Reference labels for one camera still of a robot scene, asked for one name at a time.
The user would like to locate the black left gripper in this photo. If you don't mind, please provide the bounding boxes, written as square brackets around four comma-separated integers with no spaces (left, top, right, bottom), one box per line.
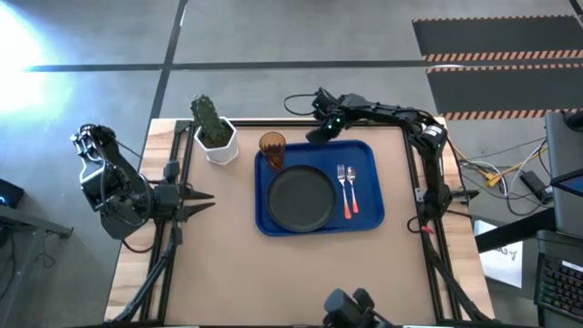
[153,159,216,247]

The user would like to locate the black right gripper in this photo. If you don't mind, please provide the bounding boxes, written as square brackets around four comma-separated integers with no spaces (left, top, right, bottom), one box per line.
[305,87,347,146]

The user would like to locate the amber ribbed glass cup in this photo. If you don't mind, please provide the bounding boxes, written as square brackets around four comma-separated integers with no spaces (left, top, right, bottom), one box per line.
[258,131,288,172]

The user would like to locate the silver fork orange handle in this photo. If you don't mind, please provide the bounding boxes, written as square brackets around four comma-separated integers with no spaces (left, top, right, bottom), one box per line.
[336,163,353,220]

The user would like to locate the silver spoon orange handle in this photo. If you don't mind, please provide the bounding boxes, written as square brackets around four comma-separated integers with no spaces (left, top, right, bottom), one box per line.
[345,166,360,215]

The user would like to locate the dark grey round plate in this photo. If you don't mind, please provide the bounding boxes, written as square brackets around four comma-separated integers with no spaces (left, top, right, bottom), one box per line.
[265,164,338,234]

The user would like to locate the blue plastic tray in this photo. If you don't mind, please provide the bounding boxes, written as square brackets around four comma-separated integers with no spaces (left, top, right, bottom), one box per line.
[253,138,386,238]

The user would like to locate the green cactus plant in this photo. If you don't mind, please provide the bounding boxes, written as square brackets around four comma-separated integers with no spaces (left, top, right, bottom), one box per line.
[189,94,233,148]

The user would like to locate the grey side desk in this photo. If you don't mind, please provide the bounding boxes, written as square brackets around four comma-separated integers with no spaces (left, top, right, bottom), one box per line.
[0,204,74,328]

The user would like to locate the black electronic device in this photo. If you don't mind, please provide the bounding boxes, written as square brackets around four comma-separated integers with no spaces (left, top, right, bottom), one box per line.
[0,179,26,210]

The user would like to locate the black floor mat hazard stripes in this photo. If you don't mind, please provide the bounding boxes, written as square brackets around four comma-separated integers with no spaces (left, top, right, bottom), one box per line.
[425,63,583,121]
[412,15,583,63]

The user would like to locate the black desk beam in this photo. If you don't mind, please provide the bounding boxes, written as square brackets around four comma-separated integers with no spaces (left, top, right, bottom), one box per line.
[476,209,557,254]

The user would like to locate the black power adapter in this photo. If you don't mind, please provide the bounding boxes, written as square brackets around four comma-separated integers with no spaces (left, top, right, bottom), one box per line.
[518,170,553,205]

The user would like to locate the black backlit keyboard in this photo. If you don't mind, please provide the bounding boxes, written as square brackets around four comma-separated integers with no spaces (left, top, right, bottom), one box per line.
[533,252,583,324]

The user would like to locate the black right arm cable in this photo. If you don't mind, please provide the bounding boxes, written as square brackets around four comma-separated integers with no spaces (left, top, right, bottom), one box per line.
[283,93,320,118]

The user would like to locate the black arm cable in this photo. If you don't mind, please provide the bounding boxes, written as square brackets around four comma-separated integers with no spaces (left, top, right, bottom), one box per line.
[283,93,320,118]
[120,236,157,255]

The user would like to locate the black aluminium table frame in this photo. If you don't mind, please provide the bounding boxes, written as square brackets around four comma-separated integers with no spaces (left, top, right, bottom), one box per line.
[111,117,496,325]

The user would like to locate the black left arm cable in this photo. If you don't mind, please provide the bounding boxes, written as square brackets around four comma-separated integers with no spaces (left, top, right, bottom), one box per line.
[120,236,157,255]

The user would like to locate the white cable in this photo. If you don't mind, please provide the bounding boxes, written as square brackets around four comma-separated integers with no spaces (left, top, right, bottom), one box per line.
[455,159,507,193]

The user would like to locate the black camera device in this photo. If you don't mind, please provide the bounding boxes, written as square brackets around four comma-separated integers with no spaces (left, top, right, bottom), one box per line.
[322,287,382,328]

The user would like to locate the yellow cable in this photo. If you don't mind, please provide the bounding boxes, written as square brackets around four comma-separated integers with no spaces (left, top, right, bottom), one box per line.
[485,145,547,188]

